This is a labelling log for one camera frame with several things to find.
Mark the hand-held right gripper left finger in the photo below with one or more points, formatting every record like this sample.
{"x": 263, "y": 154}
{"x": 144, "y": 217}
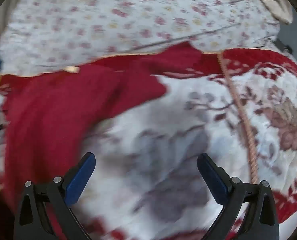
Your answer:
{"x": 78, "y": 180}

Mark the red and white floral blanket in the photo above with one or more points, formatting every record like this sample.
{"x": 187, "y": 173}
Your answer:
{"x": 188, "y": 130}

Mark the dark red garment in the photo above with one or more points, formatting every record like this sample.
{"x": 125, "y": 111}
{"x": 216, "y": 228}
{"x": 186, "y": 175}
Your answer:
{"x": 51, "y": 117}

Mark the beige crumpled cloth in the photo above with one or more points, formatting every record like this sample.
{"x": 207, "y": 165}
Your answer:
{"x": 273, "y": 0}

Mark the white pink-flowered bedsheet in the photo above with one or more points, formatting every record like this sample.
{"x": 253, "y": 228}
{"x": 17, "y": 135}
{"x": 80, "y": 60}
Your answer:
{"x": 113, "y": 17}

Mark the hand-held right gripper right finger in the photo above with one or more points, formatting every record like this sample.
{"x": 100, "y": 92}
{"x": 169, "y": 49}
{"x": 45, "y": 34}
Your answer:
{"x": 213, "y": 180}

